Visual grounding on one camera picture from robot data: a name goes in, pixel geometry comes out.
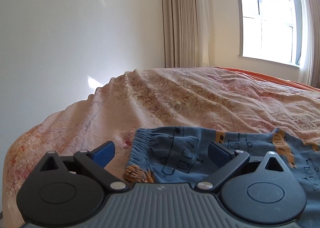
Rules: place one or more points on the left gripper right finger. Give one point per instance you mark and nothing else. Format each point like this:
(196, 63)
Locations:
(229, 164)

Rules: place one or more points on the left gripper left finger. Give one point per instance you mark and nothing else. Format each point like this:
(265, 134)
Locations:
(92, 164)

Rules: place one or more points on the blue patterned children's pants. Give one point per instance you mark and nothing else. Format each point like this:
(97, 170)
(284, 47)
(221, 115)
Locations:
(263, 179)

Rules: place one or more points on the pink floral bed quilt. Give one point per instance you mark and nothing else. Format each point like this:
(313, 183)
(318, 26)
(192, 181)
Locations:
(202, 97)

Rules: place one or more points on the orange bed sheet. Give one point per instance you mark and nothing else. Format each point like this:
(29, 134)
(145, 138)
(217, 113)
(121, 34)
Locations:
(271, 79)

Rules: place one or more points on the bright window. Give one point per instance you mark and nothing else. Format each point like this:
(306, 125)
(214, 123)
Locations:
(271, 30)

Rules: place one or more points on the beige left curtain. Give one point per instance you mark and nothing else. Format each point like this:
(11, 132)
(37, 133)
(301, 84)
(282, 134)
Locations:
(186, 25)

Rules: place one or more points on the beige curtain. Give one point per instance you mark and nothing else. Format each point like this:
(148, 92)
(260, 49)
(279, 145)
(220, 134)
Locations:
(186, 25)
(309, 60)

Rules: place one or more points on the beige right curtain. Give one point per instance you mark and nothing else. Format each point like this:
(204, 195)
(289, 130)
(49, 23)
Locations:
(309, 60)

